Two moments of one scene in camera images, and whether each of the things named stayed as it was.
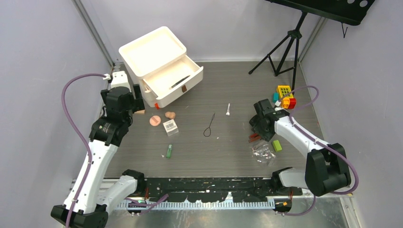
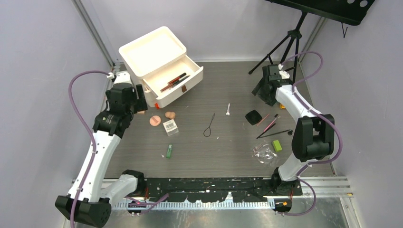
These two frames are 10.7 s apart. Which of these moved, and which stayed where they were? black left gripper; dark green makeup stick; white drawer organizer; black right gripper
Moved: black right gripper
Stayed: dark green makeup stick; white drawer organizer; black left gripper
